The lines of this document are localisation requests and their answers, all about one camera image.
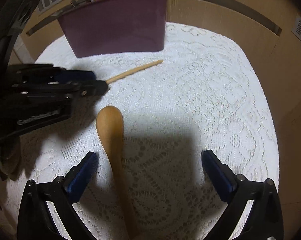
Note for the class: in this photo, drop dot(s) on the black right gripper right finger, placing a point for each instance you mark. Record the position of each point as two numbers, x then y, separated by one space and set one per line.
265 218

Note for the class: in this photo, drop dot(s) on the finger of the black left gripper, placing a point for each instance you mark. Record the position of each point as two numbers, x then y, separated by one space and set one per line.
55 91
46 73

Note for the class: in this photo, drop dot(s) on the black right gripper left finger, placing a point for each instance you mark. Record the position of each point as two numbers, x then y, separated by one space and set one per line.
35 220

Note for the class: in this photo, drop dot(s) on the brown wooden spoon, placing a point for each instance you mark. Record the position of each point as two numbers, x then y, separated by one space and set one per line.
110 129

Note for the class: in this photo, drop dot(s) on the wooden chopstick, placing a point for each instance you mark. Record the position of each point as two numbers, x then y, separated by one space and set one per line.
133 71

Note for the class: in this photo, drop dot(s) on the maroon plastic utensil holder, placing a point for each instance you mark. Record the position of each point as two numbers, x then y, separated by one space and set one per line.
115 26

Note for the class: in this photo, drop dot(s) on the white lace table cloth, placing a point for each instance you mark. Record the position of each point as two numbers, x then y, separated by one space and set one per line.
204 95

